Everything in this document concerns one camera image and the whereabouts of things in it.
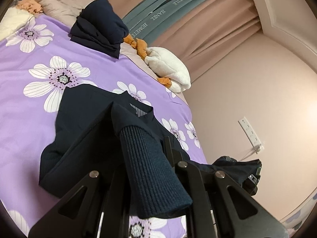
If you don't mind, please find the pink curtain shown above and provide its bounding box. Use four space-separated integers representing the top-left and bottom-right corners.
67 0 263 82

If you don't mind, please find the white fluffy blanket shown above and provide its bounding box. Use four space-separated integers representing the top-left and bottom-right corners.
145 47 191 93

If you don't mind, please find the beige quilt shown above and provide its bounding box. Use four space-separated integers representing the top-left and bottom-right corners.
31 0 159 80

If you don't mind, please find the grey green lettered curtain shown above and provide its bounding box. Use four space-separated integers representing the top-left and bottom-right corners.
122 0 206 45

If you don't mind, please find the peach ruffled cloth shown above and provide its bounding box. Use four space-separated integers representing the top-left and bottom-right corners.
17 0 43 15

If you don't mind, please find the dark navy zip jacket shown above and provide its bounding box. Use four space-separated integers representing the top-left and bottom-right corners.
39 83 261 220

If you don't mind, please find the white wall socket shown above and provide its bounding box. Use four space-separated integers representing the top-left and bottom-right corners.
238 117 262 149

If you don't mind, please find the orange cloth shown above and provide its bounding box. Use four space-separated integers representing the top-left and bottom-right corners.
123 34 172 88

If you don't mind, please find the white cable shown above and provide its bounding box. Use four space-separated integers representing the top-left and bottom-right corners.
239 144 265 162

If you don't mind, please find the purple floral bed sheet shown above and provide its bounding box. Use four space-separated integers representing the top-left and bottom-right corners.
1 15 206 234

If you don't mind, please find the folded dark navy clothes stack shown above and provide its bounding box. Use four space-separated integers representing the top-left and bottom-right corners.
70 0 129 59

